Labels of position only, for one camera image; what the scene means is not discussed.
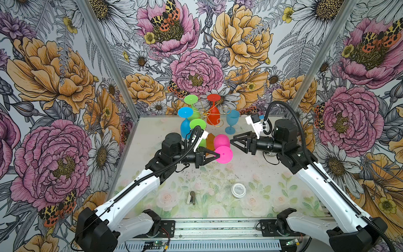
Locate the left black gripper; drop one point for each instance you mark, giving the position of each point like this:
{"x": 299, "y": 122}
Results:
{"x": 201, "y": 156}

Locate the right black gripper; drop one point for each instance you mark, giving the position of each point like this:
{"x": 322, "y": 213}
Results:
{"x": 251, "y": 143}

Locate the magenta wine glass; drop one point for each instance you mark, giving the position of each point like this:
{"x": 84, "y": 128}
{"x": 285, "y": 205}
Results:
{"x": 222, "y": 147}

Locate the light blue wine glass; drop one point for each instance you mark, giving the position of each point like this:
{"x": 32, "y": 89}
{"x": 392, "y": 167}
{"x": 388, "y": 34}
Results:
{"x": 232, "y": 119}

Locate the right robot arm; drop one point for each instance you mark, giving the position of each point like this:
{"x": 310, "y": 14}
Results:
{"x": 281, "y": 132}

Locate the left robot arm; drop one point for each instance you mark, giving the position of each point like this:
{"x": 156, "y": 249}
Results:
{"x": 104, "y": 228}

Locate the orange wooden rack base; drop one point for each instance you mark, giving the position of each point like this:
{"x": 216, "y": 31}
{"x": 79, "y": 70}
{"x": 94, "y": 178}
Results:
{"x": 210, "y": 142}

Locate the red wine glass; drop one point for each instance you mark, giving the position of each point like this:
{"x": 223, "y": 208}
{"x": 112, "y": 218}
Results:
{"x": 213, "y": 115}

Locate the cyan wine glass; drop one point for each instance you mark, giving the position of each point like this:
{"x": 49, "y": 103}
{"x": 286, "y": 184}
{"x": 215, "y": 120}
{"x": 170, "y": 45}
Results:
{"x": 185, "y": 113}

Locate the back green wine glass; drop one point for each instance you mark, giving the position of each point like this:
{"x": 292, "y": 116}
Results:
{"x": 191, "y": 100}

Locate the small grey key fob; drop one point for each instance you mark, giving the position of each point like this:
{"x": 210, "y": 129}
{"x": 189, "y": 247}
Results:
{"x": 191, "y": 198}

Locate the white round jar lid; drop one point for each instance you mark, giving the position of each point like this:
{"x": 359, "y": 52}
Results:
{"x": 238, "y": 190}

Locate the gold wire glass rack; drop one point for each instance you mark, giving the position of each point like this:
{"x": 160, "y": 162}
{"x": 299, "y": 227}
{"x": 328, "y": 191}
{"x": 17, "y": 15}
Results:
{"x": 202, "y": 121}

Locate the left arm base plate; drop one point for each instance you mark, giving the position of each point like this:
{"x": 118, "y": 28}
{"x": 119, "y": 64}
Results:
{"x": 166, "y": 229}

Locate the aluminium front rail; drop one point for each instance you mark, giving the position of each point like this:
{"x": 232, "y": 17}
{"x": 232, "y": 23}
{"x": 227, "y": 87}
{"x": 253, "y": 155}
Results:
{"x": 214, "y": 235}

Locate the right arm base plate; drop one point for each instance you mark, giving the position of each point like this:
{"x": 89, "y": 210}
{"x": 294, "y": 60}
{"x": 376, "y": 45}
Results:
{"x": 269, "y": 228}

